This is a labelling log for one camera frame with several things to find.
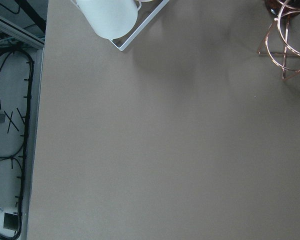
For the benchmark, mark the white frosted cup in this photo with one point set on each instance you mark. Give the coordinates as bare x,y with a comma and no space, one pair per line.
109,19

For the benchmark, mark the pink frosted cup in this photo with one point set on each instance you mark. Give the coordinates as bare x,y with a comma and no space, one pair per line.
145,1

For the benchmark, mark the tea bottle in rack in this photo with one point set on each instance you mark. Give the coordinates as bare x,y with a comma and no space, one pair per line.
274,6

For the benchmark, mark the white wire cup rack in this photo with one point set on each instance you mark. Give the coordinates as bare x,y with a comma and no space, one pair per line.
147,11

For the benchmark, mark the copper wire bottle rack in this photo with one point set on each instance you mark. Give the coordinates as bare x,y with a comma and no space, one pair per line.
282,24

